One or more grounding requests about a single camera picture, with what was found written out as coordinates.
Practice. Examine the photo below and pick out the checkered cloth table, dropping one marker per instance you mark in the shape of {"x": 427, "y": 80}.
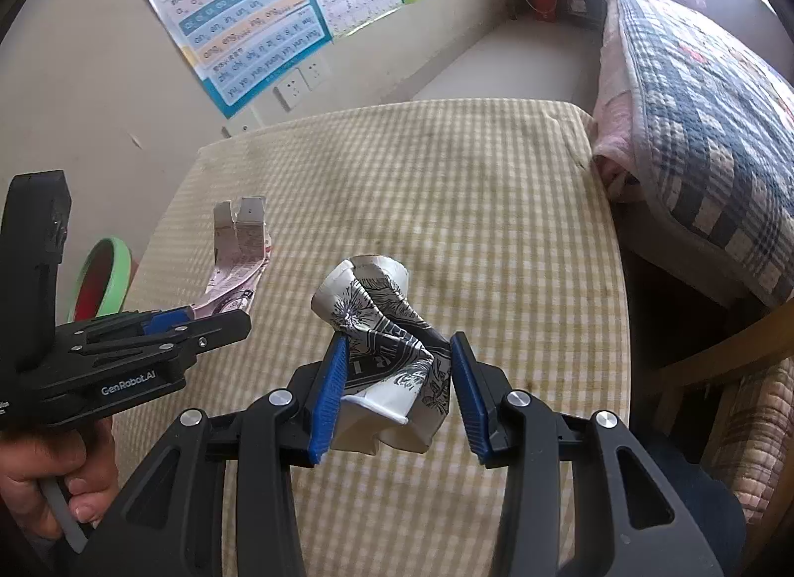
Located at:
{"x": 496, "y": 242}

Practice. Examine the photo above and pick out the white wall socket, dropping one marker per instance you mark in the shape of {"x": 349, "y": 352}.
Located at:
{"x": 314, "y": 74}
{"x": 290, "y": 89}

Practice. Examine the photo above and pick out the pink bed sheet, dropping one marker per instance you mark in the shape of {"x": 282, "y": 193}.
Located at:
{"x": 617, "y": 105}

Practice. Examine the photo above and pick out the crushed black white paper cup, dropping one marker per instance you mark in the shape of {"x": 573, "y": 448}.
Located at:
{"x": 384, "y": 329}

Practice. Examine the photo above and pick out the wooden chair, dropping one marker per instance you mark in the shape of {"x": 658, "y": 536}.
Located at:
{"x": 713, "y": 366}

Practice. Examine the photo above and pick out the plaid chair cushion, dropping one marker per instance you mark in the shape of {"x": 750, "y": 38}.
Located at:
{"x": 757, "y": 434}

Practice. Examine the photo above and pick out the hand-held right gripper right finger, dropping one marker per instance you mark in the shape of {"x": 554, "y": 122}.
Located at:
{"x": 474, "y": 403}

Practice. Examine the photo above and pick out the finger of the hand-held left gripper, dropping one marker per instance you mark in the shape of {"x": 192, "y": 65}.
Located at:
{"x": 217, "y": 332}
{"x": 167, "y": 319}

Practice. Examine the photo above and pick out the large blue wall poster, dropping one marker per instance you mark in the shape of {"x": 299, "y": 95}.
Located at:
{"x": 236, "y": 12}

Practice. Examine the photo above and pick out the pink snack bag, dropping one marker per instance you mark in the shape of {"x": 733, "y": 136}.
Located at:
{"x": 239, "y": 261}

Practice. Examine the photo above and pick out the red bin with green rim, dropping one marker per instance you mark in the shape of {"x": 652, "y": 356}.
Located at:
{"x": 93, "y": 295}

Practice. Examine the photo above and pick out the bed with plaid quilt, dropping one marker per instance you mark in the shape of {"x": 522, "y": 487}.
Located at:
{"x": 713, "y": 136}

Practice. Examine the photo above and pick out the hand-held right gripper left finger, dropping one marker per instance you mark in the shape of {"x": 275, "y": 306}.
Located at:
{"x": 325, "y": 403}

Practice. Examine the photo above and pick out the person's left hand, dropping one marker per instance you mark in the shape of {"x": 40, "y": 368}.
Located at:
{"x": 37, "y": 465}

